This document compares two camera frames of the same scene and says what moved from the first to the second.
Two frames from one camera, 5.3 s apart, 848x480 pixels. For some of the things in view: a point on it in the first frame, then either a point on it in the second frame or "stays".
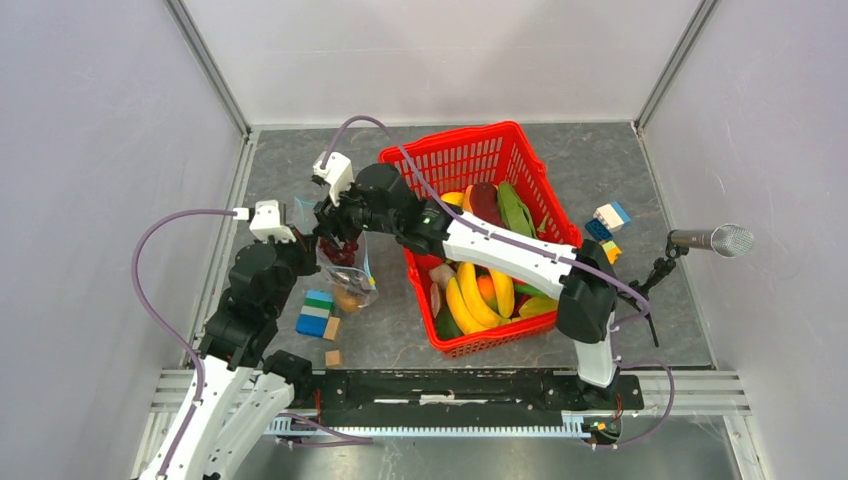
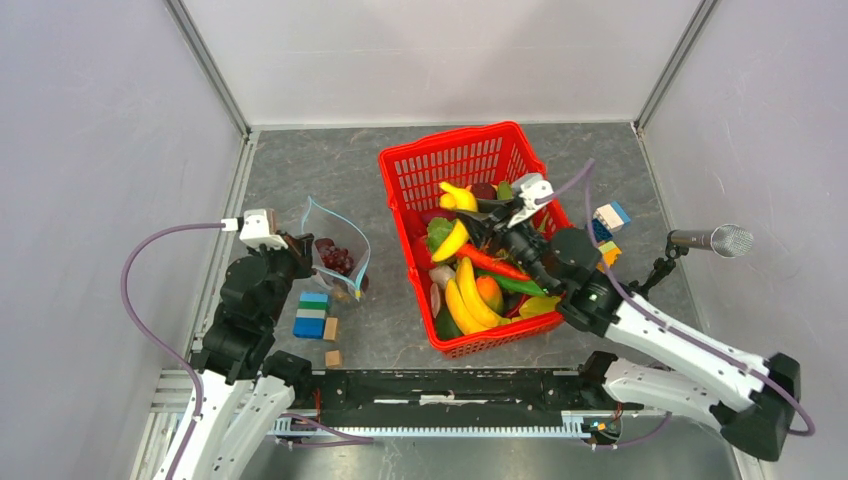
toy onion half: [439, 276] stays
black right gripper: [331, 217] to [490, 221]
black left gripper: [305, 249] stays
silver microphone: [727, 240] stays
